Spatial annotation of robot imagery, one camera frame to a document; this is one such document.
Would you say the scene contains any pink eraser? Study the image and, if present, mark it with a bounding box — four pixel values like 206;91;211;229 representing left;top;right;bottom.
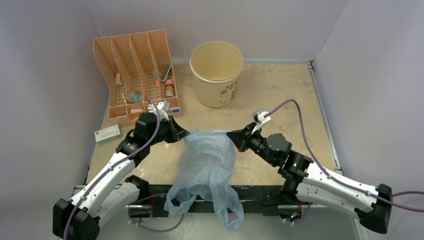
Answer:
129;108;143;113

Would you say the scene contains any light blue plastic trash bag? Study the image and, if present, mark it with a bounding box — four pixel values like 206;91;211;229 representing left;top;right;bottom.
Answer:
164;130;245;230

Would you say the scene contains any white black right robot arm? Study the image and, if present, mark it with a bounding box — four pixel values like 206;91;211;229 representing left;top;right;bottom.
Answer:
226;122;393;234

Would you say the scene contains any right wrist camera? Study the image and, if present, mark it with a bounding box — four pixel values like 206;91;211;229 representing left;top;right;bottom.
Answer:
252;108;271;133

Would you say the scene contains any pink plastic desk organizer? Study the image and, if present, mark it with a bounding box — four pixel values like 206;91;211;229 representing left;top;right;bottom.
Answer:
93;29;182;127

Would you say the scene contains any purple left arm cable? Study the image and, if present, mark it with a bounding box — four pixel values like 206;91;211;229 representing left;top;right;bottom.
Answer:
62;98;162;240

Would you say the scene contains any beige plastic trash bin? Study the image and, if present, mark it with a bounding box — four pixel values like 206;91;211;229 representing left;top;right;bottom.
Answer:
189;40;244;108

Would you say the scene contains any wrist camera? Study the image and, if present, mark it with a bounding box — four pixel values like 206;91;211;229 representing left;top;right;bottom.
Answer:
252;108;271;133
147;100;170;118

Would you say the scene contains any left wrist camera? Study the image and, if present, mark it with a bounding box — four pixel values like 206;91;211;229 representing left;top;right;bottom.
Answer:
147;100;170;118

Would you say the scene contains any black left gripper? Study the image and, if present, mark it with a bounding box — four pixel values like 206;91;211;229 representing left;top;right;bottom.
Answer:
146;115;188;146

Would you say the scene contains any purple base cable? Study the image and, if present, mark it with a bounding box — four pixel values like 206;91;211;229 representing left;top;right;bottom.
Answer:
127;193;185;233

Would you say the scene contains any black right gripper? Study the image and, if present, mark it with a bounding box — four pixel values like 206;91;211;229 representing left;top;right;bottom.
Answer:
227;122;278;167

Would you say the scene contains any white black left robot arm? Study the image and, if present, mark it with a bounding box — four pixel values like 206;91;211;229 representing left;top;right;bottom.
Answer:
52;112;189;240

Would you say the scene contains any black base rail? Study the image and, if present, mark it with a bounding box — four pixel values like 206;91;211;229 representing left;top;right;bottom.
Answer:
127;175;316;220

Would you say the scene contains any blue correction tape package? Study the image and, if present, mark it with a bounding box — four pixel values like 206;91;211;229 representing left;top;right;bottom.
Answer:
126;89;144;103

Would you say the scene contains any pink labelled small bottle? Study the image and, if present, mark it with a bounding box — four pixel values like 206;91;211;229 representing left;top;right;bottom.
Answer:
165;78;175;98

